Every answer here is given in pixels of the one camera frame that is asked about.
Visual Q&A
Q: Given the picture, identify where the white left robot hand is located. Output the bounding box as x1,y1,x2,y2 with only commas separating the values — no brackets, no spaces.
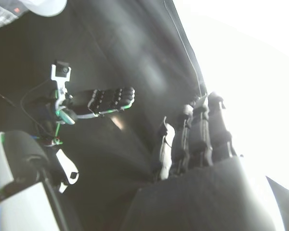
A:
0,91,277,231

